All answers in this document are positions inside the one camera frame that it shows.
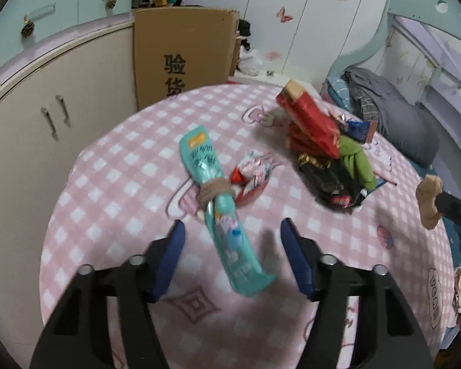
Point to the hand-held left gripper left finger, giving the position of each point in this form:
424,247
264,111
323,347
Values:
169,261

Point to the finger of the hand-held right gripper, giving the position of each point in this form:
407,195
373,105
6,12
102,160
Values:
459,213

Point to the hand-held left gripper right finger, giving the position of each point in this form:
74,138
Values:
297,261

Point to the tan paper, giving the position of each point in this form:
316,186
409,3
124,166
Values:
428,200

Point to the teal cartoon print packet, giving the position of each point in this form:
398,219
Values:
230,246

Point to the black wrapper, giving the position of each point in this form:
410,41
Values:
330,184

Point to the red white candy wrapper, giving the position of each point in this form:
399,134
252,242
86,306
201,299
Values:
253,176

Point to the grey quilt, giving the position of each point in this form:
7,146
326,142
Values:
399,123

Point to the green wrapper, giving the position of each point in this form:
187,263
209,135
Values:
355,161

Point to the small blue wrapper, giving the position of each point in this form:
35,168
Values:
359,128

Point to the red snack bag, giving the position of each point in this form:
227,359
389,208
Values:
311,123

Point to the plaid cloth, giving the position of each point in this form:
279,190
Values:
365,103

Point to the beige cabinet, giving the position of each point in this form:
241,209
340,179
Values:
23,142

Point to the white plastic bag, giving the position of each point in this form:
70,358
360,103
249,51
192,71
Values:
249,61

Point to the faint pink butterfly sticker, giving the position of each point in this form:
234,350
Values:
272,54

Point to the large cardboard box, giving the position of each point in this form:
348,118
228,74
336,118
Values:
184,46

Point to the white wardrobe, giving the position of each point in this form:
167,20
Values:
311,27

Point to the black clothes pile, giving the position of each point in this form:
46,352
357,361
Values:
245,30

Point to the red butterfly sticker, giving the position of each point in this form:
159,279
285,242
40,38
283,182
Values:
284,14

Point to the pine cone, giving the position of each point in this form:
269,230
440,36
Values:
111,3
27,29

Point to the teal drawer unit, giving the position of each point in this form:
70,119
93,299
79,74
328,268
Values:
61,0

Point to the light green bed frame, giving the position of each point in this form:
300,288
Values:
392,7

